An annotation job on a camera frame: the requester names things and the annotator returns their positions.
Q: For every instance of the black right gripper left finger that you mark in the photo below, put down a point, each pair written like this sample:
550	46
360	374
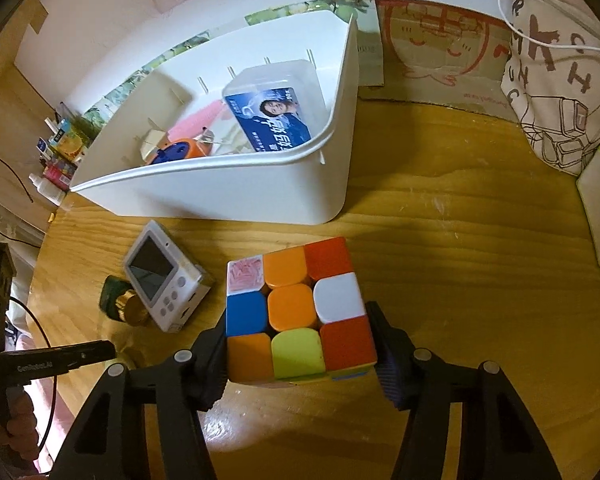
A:
108	438

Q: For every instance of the multicoloured puzzle cube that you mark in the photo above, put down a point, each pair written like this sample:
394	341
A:
296	315

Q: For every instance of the person's left hand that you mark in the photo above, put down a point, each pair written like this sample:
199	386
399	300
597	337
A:
22	436

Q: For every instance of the green perfume bottle gold cap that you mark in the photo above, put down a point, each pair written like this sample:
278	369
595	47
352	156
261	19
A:
119	301

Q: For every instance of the orange juice carton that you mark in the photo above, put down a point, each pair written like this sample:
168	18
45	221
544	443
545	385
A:
70	142

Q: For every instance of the white plastic holder piece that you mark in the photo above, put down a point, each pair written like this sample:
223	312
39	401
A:
151	143

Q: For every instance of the pink correction tape dispenser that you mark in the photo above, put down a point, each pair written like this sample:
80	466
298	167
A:
193	125

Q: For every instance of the white plastic storage bin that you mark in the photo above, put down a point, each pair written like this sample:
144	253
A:
306	185

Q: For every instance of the printed canvas bag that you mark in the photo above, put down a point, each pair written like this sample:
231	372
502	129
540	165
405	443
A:
552	79

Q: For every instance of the white box blue label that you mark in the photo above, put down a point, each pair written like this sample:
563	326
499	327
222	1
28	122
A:
279	106

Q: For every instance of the cartoon cardboard box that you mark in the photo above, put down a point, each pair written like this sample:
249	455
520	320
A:
443	55

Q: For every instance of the white digital camera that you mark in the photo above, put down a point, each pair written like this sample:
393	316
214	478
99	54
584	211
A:
170	285

